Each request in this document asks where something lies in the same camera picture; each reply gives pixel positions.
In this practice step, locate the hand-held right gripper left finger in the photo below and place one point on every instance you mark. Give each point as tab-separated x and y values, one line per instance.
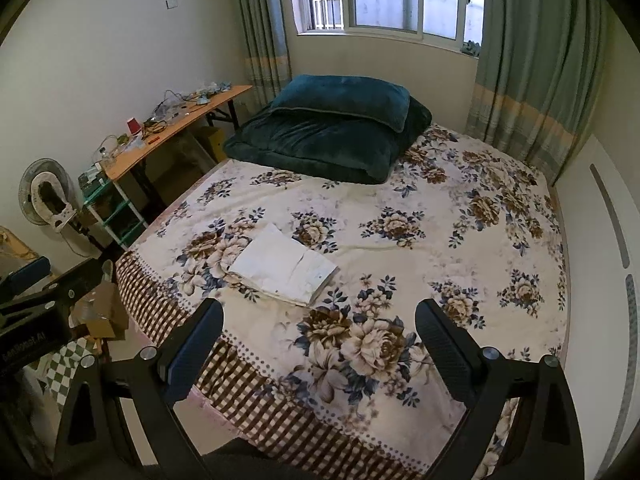
195	350

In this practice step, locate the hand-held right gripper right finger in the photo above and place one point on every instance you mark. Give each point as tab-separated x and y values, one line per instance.
445	352

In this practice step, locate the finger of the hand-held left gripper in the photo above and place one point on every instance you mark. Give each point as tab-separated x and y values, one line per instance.
25	276
82	282

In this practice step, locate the white pants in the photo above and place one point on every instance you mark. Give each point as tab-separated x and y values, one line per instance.
280	265

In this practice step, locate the cardboard box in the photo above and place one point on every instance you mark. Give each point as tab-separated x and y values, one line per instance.
102	312

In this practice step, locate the green checkered cloth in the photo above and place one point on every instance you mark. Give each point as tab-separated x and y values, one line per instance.
62	367

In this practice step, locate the green shelf rack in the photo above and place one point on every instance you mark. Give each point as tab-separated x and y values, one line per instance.
112	210

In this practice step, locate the standing fan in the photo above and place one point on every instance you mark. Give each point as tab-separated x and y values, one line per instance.
47	195

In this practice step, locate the floral bedsheet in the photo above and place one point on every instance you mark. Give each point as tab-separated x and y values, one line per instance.
400	240

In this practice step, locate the red cup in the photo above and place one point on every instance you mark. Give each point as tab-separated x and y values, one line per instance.
134	126

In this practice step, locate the white cabinet with grey slots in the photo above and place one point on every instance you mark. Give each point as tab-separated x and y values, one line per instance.
600	285

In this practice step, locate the wooden folding table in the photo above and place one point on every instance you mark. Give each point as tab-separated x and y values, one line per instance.
165	130

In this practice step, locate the yellow box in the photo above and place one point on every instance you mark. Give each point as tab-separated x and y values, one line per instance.
212	144

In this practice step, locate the dark teal quilt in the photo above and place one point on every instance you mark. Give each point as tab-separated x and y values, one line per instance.
310	150

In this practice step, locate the dark teal pillow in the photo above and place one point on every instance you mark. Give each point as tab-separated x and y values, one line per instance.
345	100

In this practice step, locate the green striped curtain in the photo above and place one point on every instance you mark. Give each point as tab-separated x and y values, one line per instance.
535	60
262	35

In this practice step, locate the white wall socket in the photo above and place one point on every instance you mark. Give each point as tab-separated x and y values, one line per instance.
172	2

